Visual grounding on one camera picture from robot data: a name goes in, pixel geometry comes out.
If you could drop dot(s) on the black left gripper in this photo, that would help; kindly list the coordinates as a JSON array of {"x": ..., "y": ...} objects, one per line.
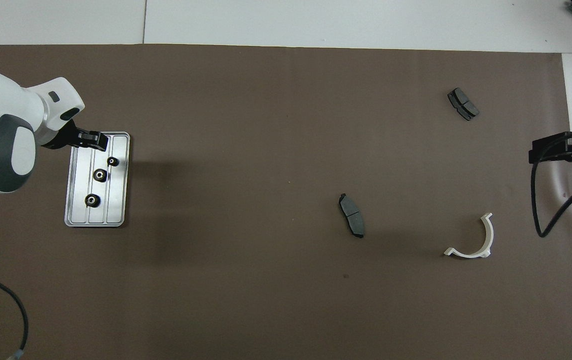
[{"x": 63, "y": 137}]

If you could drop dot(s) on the small black bearing gear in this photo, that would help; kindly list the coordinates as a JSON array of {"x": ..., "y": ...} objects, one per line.
[{"x": 112, "y": 161}]

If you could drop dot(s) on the silver metal tray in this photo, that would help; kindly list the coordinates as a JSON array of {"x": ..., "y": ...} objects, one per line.
[{"x": 115, "y": 200}]

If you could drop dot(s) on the short dark grey brake pad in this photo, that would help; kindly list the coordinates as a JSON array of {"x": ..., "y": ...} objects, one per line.
[{"x": 462, "y": 103}]

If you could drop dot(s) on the brown paper table mat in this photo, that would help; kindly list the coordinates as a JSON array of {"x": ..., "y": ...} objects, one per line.
[{"x": 275, "y": 150}]

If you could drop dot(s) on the long dark grey brake pad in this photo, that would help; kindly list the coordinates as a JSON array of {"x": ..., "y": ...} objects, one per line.
[{"x": 352, "y": 215}]

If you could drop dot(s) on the white curved plastic bracket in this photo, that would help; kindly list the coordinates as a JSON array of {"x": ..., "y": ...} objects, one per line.
[{"x": 489, "y": 235}]

